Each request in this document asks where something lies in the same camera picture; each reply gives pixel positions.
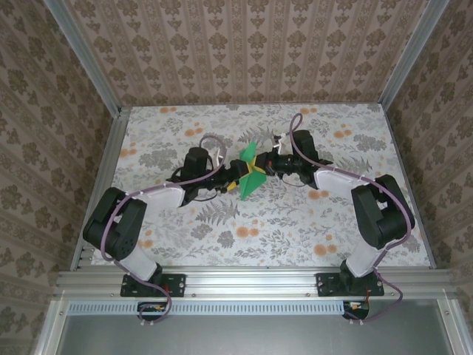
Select green paper sheet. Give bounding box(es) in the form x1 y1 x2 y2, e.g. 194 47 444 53
236 141 268 201

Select grey metal panel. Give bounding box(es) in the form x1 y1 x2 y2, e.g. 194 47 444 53
55 314 450 355

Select long aluminium mounting rail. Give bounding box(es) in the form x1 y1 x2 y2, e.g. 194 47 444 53
53 268 459 299

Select aluminium table side rail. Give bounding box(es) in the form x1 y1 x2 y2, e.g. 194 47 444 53
69 106 130 271

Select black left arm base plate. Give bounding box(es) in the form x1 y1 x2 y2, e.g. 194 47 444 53
120 272 186 298

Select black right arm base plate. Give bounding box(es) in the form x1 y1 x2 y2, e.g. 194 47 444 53
316 272 385 298

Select slotted grey cable duct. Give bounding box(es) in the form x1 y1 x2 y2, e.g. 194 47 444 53
68 300 370 316

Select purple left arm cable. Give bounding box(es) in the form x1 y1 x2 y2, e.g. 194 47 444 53
99 133 227 328

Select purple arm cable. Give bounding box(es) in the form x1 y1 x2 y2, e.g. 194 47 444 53
99 133 227 328
287 113 415 328

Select black connector with wires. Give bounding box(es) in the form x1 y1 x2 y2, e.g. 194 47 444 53
137 301 168 321
341 300 371 321

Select aluminium frame post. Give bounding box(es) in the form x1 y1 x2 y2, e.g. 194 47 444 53
46 0 123 115
378 0 450 108

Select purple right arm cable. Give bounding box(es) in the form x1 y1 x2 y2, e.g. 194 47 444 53
287 113 415 328

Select aluminium lower frame bar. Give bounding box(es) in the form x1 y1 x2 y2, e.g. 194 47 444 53
435 297 465 355
33 298 73 355

